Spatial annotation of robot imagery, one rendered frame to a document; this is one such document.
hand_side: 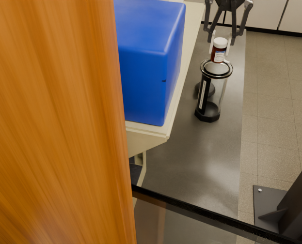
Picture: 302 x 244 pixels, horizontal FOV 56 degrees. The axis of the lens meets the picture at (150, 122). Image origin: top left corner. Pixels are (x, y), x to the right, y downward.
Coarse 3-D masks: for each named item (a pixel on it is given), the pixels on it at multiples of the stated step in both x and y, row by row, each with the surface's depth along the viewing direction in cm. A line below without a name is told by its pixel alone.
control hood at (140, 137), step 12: (192, 12) 47; (192, 24) 44; (192, 36) 42; (192, 48) 40; (180, 72) 36; (180, 84) 34; (168, 120) 30; (132, 132) 30; (144, 132) 29; (156, 132) 29; (168, 132) 29; (132, 144) 31; (144, 144) 30; (156, 144) 30
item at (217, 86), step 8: (208, 64) 99; (216, 64) 99; (224, 64) 97; (208, 72) 93; (216, 72) 101; (224, 72) 99; (216, 80) 94; (224, 80) 94; (216, 88) 96; (224, 88) 98; (208, 96) 99; (216, 96) 99; (208, 104) 102; (216, 104) 102; (208, 112) 104; (216, 112) 105
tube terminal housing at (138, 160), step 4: (144, 152) 84; (136, 156) 87; (140, 156) 88; (144, 156) 85; (136, 160) 87; (140, 160) 87; (144, 160) 86; (136, 164) 86; (140, 164) 86; (144, 164) 88; (144, 168) 89; (144, 172) 91; (140, 176) 84; (140, 180) 85; (140, 184) 87
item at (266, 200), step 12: (300, 180) 152; (264, 192) 191; (276, 192) 191; (288, 192) 166; (300, 192) 150; (264, 204) 184; (276, 204) 184; (288, 204) 163; (300, 204) 147; (264, 216) 175; (276, 216) 172; (288, 216) 160; (300, 216) 149; (264, 228) 174; (276, 228) 174; (288, 228) 160; (300, 228) 157; (300, 240) 163
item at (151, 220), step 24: (144, 192) 38; (144, 216) 42; (168, 216) 39; (192, 216) 37; (216, 216) 35; (144, 240) 49; (168, 240) 45; (192, 240) 42; (216, 240) 39; (240, 240) 36; (264, 240) 34; (288, 240) 33
